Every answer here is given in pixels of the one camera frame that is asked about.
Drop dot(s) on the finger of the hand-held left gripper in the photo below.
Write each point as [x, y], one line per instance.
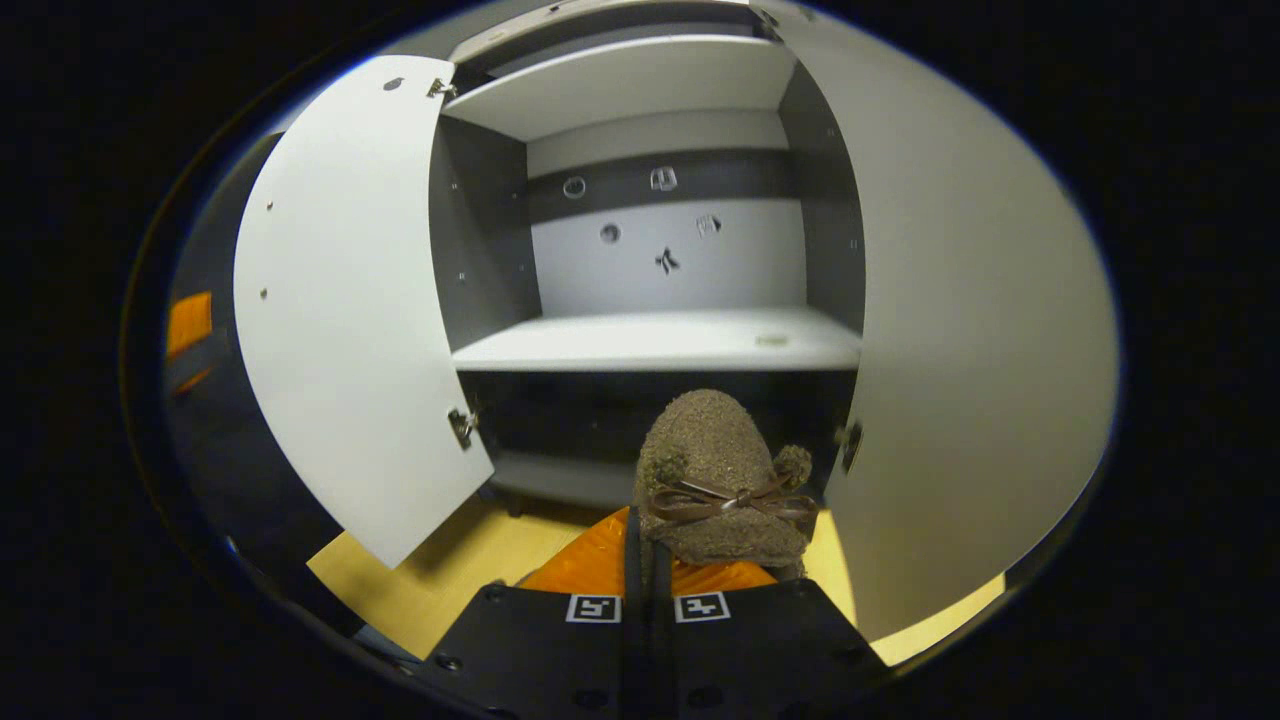
[190, 320]

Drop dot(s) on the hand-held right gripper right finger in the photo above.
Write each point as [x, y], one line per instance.
[770, 650]

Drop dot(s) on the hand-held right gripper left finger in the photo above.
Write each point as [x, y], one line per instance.
[540, 650]

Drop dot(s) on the white shoe cabinet door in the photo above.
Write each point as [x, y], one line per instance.
[980, 350]
[350, 300]

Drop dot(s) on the brown fuzzy shoe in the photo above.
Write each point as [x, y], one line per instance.
[710, 440]

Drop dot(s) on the white shoe cabinet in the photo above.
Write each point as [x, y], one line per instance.
[660, 345]

